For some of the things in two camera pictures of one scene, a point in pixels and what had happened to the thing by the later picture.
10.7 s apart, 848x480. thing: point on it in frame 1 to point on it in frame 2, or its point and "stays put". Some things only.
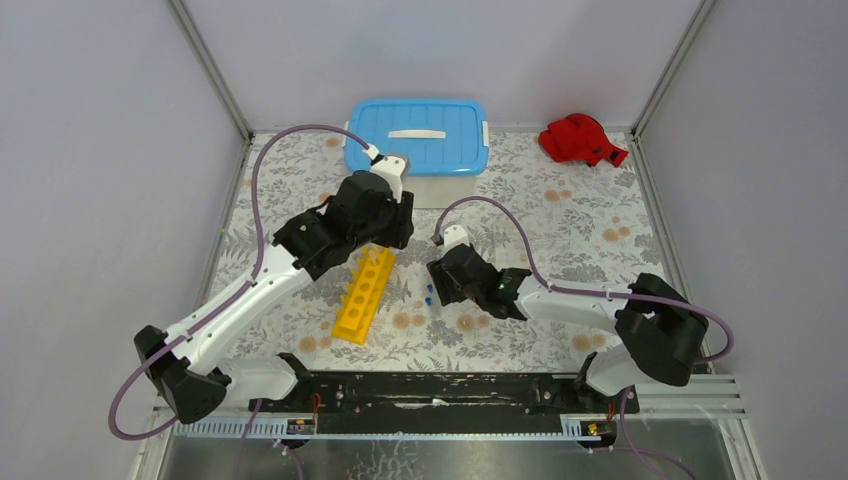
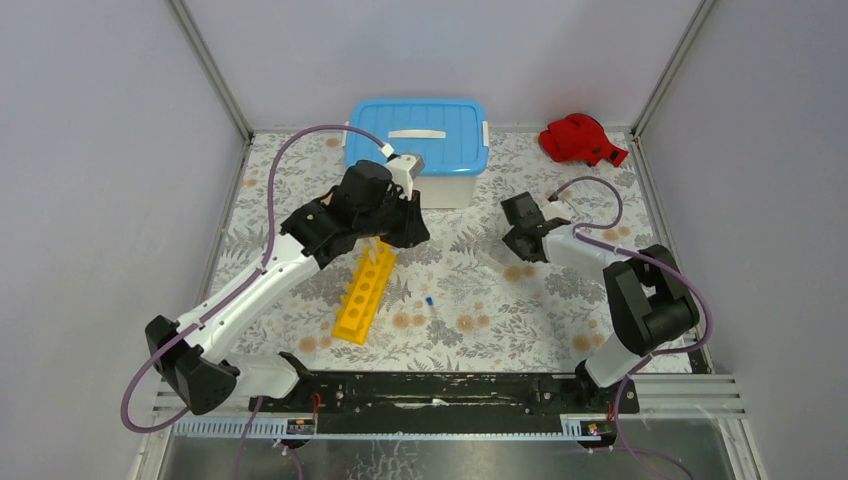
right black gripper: [440, 277] to [509, 238]
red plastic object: [579, 137] stays put
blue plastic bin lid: [438, 137] stays put
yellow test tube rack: [362, 294] stays put
